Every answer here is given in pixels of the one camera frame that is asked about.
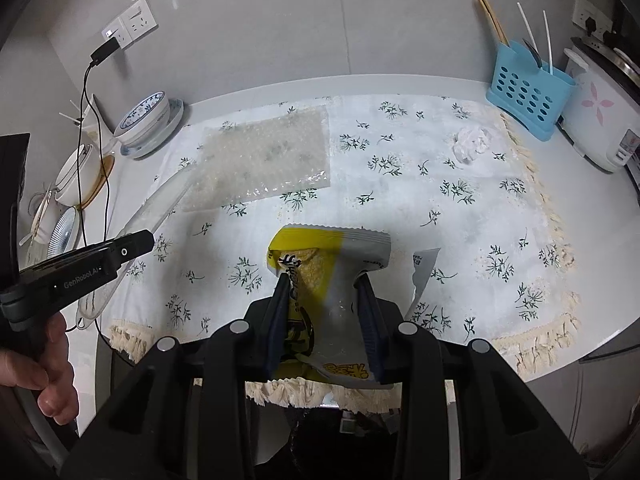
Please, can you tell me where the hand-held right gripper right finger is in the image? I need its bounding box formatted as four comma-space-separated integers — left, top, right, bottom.
356, 277, 591, 480

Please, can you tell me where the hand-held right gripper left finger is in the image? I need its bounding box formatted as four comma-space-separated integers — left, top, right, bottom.
60, 274, 293, 480

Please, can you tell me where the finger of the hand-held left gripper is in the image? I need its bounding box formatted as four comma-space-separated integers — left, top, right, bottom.
102, 230, 156, 272

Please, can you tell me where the clear plastic bag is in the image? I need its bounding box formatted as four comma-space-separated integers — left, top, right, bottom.
77, 167, 201, 332

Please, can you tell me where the yellow and grey snack bag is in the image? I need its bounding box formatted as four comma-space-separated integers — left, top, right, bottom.
265, 224, 441, 391

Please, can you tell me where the person's left hand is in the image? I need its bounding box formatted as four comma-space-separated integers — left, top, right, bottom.
0, 311, 79, 418

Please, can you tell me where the blue striped plate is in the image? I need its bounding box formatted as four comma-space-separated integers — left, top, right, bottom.
46, 207, 84, 262

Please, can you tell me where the small white cup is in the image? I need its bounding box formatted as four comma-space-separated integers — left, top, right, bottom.
20, 189, 67, 248

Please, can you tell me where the wooden coaster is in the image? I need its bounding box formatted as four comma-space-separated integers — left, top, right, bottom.
80, 155, 116, 209

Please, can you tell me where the white cup on coaster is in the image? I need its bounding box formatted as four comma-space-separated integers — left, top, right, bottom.
54, 144, 108, 207

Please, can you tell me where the black appliance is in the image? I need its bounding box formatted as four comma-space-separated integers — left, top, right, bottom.
0, 132, 32, 273

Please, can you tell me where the blue white bowl stack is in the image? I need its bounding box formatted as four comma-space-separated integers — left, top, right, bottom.
120, 99, 185, 160

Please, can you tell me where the blue patterned white bowl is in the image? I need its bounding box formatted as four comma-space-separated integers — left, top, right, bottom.
114, 91, 169, 146

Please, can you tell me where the floral fringed tablecloth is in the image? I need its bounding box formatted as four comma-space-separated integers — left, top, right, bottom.
107, 95, 583, 408

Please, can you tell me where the bubble wrap sheet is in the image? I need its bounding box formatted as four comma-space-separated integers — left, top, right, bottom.
182, 105, 334, 213

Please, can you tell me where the black charger plug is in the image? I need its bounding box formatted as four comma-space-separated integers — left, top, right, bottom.
90, 36, 121, 67

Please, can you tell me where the crumpled white tissue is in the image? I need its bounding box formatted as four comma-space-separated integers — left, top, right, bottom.
451, 127, 493, 163

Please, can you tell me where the blue perforated utensil holder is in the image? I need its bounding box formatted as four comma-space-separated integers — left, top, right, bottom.
487, 42, 576, 141

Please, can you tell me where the white rice cooker pink flower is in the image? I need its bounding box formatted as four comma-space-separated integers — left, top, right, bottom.
557, 35, 640, 174

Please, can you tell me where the dark metal spoon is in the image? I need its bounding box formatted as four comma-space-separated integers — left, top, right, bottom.
522, 37, 544, 68

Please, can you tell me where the wooden chopstick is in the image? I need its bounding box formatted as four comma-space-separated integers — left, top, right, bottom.
475, 0, 506, 47
478, 0, 510, 46

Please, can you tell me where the white plastic straw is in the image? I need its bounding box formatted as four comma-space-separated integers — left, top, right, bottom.
543, 10, 554, 73
517, 2, 539, 57

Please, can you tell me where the black charger cable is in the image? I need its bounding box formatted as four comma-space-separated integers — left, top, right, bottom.
64, 60, 117, 333

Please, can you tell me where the white wall socket black plug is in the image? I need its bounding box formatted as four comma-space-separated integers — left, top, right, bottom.
572, 0, 615, 41

